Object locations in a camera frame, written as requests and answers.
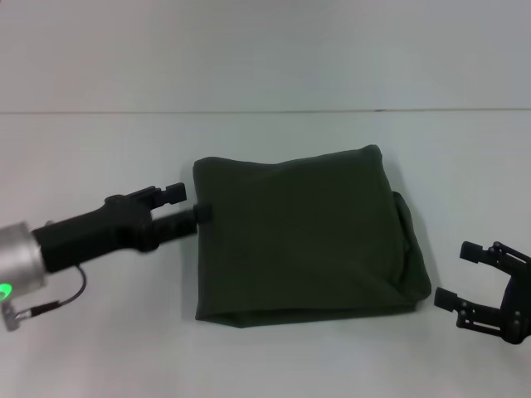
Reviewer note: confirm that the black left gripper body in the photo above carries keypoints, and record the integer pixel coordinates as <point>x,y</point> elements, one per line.
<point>95,234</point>

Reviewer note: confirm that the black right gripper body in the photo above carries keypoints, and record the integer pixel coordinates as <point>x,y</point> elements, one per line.
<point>518,307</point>

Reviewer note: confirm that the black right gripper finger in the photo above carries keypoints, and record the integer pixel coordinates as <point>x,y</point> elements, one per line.
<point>493,253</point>
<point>469,311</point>

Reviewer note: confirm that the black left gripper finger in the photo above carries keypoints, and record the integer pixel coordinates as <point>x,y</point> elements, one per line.
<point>166,195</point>
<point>178,228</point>

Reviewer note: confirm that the dark green t-shirt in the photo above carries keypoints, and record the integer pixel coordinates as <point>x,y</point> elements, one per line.
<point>303,232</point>

